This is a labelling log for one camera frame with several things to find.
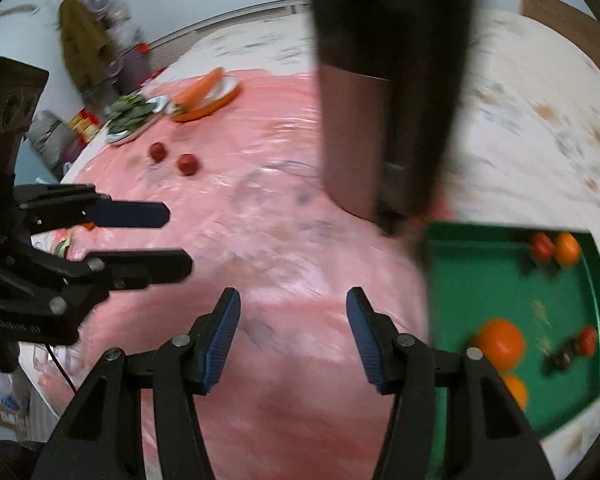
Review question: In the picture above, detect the grey purple container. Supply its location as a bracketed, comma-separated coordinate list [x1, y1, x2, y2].
[121, 47, 151, 86]

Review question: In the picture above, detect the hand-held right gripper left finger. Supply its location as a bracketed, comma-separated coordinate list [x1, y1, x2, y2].
[30, 287, 242, 480]

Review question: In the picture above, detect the red yellow packet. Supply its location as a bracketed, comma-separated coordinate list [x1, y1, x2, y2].
[70, 110, 103, 141]

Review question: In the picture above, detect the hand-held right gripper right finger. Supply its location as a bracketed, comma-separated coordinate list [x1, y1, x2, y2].
[346, 287, 556, 480]

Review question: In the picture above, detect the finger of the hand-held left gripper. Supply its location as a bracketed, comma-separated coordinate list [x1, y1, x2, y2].
[15, 184, 171, 234]
[55, 248, 194, 293]

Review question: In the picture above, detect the medium orange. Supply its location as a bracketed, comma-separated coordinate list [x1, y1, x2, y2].
[500, 374, 530, 411]

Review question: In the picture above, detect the pink plastic sheet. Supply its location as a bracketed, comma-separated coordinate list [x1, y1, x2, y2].
[35, 67, 453, 480]

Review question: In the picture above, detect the white floral cloth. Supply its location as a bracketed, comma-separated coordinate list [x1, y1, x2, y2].
[60, 10, 600, 480]

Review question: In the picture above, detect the small orange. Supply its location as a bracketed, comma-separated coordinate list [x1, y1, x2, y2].
[552, 232, 582, 268]

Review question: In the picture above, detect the light blue bag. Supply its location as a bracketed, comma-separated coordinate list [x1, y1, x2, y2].
[15, 137, 63, 186]

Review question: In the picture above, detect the carrot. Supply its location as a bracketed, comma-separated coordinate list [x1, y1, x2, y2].
[166, 67, 226, 116]

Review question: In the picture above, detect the thin dark cable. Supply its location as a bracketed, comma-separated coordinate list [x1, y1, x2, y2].
[44, 344, 79, 397]

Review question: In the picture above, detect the green tray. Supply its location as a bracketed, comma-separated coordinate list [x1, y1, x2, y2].
[420, 220, 600, 441]

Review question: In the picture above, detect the small dark brown lump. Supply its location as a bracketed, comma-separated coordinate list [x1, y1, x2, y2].
[550, 345, 578, 373]

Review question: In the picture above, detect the white oval plate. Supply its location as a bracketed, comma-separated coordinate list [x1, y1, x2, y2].
[105, 95, 168, 146]

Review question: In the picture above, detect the pile of green leaves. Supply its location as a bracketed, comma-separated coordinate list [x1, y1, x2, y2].
[104, 92, 161, 133]

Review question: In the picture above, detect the wooden board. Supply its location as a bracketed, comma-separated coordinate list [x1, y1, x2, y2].
[520, 0, 600, 36]

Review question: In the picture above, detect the white ribbed panel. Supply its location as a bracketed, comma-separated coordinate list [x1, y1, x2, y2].
[145, 0, 316, 68]

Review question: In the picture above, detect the olive hanging garment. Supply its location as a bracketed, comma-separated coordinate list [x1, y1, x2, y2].
[57, 0, 116, 106]

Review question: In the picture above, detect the orange oval dish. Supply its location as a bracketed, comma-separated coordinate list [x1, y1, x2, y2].
[169, 75, 243, 122]

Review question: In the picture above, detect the large orange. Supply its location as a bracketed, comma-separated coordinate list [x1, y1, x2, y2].
[472, 318, 527, 373]

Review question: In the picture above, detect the grey printed bag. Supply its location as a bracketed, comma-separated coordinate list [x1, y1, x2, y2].
[27, 110, 76, 151]

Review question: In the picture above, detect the bok choy leaf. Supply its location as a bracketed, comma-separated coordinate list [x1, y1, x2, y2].
[52, 235, 78, 261]

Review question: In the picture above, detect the brown black thermos bottle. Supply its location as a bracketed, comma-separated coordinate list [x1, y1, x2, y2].
[302, 0, 481, 237]

